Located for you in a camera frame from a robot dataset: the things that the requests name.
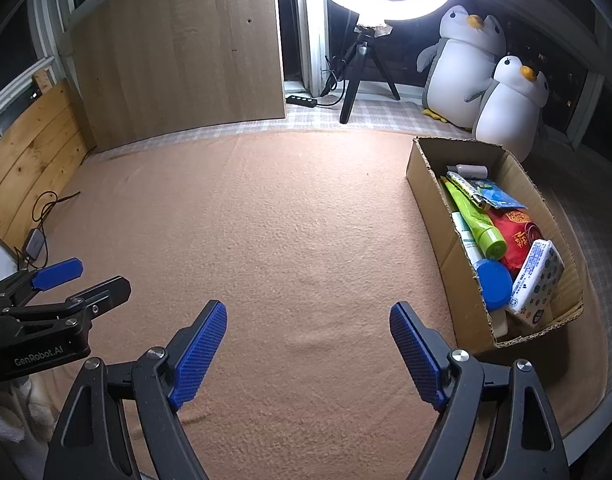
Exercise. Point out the small grey penguin plush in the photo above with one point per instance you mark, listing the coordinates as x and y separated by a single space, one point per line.
505 115

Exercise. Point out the blue packet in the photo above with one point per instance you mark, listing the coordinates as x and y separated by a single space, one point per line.
500 199

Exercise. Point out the white tube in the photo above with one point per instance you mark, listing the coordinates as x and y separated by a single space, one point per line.
464 240

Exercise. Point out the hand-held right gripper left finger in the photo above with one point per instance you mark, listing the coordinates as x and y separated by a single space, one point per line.
198 355

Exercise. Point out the red printed fabric bag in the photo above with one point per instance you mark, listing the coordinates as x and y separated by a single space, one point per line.
515 237

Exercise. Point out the wooden plank panel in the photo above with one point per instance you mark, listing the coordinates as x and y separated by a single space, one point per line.
31 160

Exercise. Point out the grey window frame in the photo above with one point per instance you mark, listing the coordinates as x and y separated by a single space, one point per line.
590 95

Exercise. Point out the white window frame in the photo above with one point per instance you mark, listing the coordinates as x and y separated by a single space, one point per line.
313 35

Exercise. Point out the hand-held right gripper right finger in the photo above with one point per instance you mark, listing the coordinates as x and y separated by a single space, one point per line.
415 355

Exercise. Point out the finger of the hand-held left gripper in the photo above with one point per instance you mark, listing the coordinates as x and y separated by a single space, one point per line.
106 292
58 272

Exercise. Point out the white patterned tissue pack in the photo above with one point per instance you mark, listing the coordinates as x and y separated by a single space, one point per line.
535 280

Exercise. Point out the black power strip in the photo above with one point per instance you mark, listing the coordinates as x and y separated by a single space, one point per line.
301 100

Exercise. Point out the white patterned lighter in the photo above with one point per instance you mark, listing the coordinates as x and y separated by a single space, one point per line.
465 189

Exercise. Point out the cardboard box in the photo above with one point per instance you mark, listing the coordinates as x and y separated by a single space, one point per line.
435 220

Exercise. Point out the large grey penguin plush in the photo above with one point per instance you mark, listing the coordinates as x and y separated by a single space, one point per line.
460 70

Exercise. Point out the small white bottle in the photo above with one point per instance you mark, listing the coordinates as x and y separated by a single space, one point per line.
470 170

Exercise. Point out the green tube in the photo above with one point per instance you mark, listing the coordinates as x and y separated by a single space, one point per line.
478 227

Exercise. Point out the black tripod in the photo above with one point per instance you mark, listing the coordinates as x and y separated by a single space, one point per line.
351 95

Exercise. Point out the large wooden board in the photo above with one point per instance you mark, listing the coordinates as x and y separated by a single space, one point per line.
176 60

